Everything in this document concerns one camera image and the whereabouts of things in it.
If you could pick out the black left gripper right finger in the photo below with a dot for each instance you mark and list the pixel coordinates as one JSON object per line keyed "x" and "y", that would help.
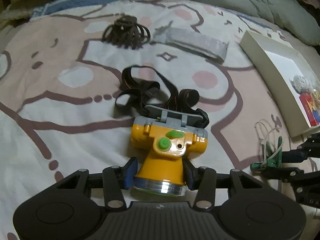
{"x": 202, "y": 180}

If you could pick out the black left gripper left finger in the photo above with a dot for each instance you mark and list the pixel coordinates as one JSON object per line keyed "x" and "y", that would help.
{"x": 116, "y": 179}

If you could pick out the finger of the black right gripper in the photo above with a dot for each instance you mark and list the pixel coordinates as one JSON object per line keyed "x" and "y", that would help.
{"x": 310, "y": 148}
{"x": 292, "y": 175}

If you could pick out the green clip with cord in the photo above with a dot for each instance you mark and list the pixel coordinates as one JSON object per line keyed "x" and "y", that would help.
{"x": 271, "y": 145}

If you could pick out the colourful playing card box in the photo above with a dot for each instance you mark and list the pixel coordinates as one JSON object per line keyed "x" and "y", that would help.
{"x": 310, "y": 108}

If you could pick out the yellow headlamp with strap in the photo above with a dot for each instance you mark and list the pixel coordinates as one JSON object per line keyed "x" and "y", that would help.
{"x": 169, "y": 131}

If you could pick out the white knitted cloth roll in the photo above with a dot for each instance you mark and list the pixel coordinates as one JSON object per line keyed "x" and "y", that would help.
{"x": 303, "y": 85}

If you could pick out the white shallow cardboard box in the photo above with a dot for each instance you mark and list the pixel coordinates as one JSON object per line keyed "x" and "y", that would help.
{"x": 278, "y": 64}

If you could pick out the cartoon printed bed sheet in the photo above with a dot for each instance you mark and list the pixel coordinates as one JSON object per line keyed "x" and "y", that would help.
{"x": 59, "y": 84}

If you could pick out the grey foil packet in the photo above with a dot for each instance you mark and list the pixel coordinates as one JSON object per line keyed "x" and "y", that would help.
{"x": 191, "y": 41}

